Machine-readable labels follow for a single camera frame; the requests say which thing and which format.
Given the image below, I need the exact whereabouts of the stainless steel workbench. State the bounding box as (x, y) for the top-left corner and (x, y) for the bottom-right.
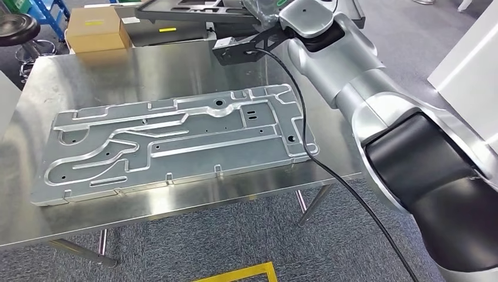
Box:
(0, 36), (365, 269)

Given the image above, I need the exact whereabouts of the stamped grey metal panel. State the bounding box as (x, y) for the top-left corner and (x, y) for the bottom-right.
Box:
(29, 83), (321, 207)

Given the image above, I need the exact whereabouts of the brown cardboard box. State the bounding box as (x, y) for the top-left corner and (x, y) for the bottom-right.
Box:
(65, 5), (132, 55)

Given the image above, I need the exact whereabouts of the yellow floor tape square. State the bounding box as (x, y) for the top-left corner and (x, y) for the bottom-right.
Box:
(191, 261), (280, 282)

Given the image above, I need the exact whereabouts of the blue metal frame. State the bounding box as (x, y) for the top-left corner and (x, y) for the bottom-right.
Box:
(27, 0), (72, 42)

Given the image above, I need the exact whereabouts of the white cabinet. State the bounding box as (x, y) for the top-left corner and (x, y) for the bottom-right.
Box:
(0, 70), (22, 137)

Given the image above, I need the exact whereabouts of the black round stool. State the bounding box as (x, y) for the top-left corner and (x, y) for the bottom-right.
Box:
(0, 14), (58, 83)

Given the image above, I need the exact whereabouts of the thick black camera cable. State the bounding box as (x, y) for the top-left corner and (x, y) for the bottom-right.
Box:
(248, 48), (420, 282)

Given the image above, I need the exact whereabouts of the black plastic plate bracket part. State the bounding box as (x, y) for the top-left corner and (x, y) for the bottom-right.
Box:
(134, 0), (366, 31)

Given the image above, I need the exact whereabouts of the black camera module with bracket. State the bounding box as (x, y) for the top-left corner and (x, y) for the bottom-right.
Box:
(211, 24), (292, 66)

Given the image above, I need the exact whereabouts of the green plastic crate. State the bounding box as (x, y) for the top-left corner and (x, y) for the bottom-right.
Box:
(3, 0), (33, 15)

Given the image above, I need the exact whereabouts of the white lit display plinth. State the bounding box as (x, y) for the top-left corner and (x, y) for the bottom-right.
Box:
(427, 2), (498, 155)

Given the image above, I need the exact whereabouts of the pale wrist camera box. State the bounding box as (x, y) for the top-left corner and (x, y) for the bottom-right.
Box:
(278, 0), (336, 39)

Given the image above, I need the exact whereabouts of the dark grey device yellow label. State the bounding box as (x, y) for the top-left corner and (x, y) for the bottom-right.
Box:
(115, 16), (217, 48)

